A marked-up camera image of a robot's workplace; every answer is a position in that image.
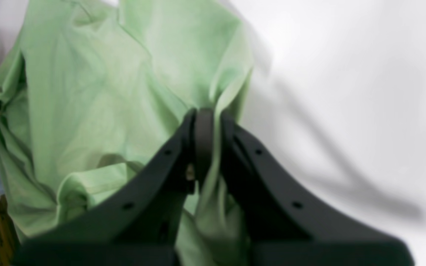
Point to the green polo t-shirt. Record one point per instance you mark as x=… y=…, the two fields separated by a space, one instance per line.
x=90 y=91

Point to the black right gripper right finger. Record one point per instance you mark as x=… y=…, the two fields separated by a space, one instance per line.
x=287 y=224

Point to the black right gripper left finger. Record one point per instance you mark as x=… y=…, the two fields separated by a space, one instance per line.
x=138 y=225

